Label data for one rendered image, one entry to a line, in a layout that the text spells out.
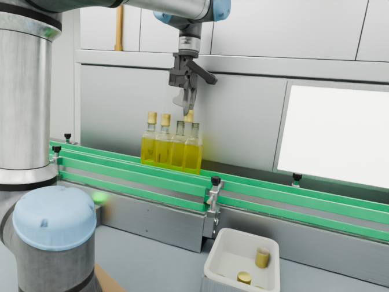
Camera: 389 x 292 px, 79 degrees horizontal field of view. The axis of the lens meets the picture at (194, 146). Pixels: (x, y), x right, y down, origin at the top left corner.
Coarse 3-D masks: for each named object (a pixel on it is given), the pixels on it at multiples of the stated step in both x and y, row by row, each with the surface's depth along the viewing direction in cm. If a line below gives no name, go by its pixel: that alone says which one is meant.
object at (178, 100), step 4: (180, 92) 82; (176, 96) 82; (180, 96) 82; (188, 96) 80; (176, 100) 82; (180, 100) 82; (188, 100) 81; (180, 104) 82; (184, 104) 81; (188, 104) 81; (184, 108) 81; (188, 108) 82; (184, 112) 82
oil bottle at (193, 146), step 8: (184, 144) 84; (192, 144) 83; (200, 144) 84; (184, 152) 84; (192, 152) 83; (200, 152) 86; (184, 160) 85; (192, 160) 84; (200, 160) 87; (184, 168) 85; (192, 168) 84
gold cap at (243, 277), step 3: (240, 273) 59; (243, 273) 59; (246, 273) 59; (237, 276) 58; (240, 276) 58; (243, 276) 58; (246, 276) 58; (249, 276) 58; (237, 279) 58; (240, 279) 57; (243, 279) 57; (246, 279) 57; (249, 279) 57; (243, 282) 57; (246, 282) 57; (249, 282) 57
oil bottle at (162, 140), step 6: (162, 132) 87; (156, 138) 87; (162, 138) 86; (168, 138) 86; (156, 144) 87; (162, 144) 86; (168, 144) 87; (156, 150) 88; (162, 150) 87; (168, 150) 87; (156, 156) 88; (162, 156) 87; (156, 162) 88; (162, 162) 88
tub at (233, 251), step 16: (224, 240) 74; (240, 240) 73; (256, 240) 71; (272, 240) 70; (208, 256) 60; (224, 256) 72; (240, 256) 73; (272, 256) 67; (208, 272) 55; (224, 272) 65; (256, 272) 66; (272, 272) 60; (240, 288) 52; (256, 288) 51; (272, 288) 55
